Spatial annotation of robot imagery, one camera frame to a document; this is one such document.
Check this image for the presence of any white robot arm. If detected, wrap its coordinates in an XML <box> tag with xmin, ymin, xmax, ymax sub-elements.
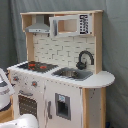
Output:
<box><xmin>0</xmin><ymin>68</ymin><xmax>39</xmax><ymax>128</ymax></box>

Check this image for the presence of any wooden toy kitchen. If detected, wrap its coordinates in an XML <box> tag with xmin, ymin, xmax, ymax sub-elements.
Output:
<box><xmin>8</xmin><ymin>10</ymin><xmax>115</xmax><ymax>128</ymax></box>

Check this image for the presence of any grey toy sink basin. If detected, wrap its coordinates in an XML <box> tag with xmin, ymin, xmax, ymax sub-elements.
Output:
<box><xmin>53</xmin><ymin>67</ymin><xmax>92</xmax><ymax>81</ymax></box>

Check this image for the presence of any black toy faucet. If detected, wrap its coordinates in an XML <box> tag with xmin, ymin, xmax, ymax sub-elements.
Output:
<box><xmin>76</xmin><ymin>50</ymin><xmax>94</xmax><ymax>70</ymax></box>

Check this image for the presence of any black toy stovetop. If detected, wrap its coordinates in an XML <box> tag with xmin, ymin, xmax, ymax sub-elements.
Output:
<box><xmin>20</xmin><ymin>61</ymin><xmax>56</xmax><ymax>72</ymax></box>

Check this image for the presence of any right red stove knob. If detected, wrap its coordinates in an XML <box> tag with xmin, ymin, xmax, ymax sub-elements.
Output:
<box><xmin>32</xmin><ymin>81</ymin><xmax>38</xmax><ymax>87</ymax></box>

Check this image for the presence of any red stove knob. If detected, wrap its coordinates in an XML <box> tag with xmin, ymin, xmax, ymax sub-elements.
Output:
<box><xmin>32</xmin><ymin>81</ymin><xmax>38</xmax><ymax>87</ymax></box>
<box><xmin>13</xmin><ymin>76</ymin><xmax>19</xmax><ymax>81</ymax></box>

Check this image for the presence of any white fridge door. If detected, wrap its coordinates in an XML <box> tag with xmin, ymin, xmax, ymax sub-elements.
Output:
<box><xmin>45</xmin><ymin>81</ymin><xmax>82</xmax><ymax>128</ymax></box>

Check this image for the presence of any white microwave door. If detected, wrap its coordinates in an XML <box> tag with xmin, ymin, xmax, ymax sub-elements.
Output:
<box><xmin>49</xmin><ymin>14</ymin><xmax>92</xmax><ymax>37</ymax></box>

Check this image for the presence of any grey range hood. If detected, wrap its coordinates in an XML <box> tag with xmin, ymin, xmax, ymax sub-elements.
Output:
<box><xmin>25</xmin><ymin>14</ymin><xmax>50</xmax><ymax>33</ymax></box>

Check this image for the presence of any left red stove knob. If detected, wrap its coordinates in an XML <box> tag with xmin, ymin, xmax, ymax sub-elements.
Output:
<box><xmin>13</xmin><ymin>76</ymin><xmax>19</xmax><ymax>81</ymax></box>

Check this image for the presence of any white oven door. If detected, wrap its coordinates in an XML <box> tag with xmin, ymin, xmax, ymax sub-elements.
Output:
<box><xmin>13</xmin><ymin>86</ymin><xmax>44</xmax><ymax>123</ymax></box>

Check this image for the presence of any grey backdrop curtain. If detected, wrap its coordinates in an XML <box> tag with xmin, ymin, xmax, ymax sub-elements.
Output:
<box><xmin>0</xmin><ymin>0</ymin><xmax>128</xmax><ymax>128</ymax></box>

